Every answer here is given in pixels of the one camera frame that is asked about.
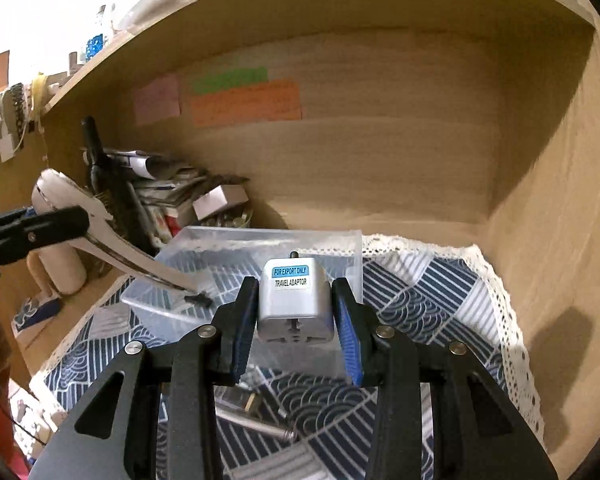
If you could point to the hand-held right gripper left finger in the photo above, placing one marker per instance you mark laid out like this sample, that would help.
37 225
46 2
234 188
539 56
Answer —
238 357

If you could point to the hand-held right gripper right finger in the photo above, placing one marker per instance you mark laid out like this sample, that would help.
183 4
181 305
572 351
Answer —
352 347

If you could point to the clear plastic box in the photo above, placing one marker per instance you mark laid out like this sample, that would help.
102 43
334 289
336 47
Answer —
220 260

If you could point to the pink sticky note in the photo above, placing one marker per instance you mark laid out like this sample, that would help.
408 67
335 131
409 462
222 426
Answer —
157 100

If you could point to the green sticky note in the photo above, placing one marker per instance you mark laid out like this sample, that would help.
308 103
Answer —
230 80

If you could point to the orange sticky note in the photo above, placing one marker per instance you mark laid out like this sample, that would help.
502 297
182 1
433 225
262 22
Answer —
245 105

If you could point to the blue and white box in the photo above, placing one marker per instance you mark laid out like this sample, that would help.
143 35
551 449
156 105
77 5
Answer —
35 316

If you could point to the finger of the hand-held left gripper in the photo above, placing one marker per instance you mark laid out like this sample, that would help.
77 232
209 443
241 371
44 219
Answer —
35 232

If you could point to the blue patterned jar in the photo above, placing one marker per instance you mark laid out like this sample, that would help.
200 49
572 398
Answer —
96 42

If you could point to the metal bolt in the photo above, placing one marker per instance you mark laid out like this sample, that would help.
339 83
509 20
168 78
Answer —
255 422

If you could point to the wooden shelf unit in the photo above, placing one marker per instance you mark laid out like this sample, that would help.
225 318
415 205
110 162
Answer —
405 160

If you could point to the black stick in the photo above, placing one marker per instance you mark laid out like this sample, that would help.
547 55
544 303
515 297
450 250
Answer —
92 145

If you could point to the white travel adaptor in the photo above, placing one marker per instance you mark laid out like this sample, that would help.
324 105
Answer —
292 305

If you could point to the blue patterned lace cloth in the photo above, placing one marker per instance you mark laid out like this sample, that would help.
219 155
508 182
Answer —
430 300

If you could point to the small white box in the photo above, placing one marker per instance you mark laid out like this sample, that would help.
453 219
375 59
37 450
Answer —
219 201

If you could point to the white cylinder bottle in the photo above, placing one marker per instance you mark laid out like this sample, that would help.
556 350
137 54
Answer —
62 270

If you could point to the silver metal tongs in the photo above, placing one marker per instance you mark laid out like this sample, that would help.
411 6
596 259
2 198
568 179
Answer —
125 260

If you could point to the stack of papers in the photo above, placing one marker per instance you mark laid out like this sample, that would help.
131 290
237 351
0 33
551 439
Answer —
165 185

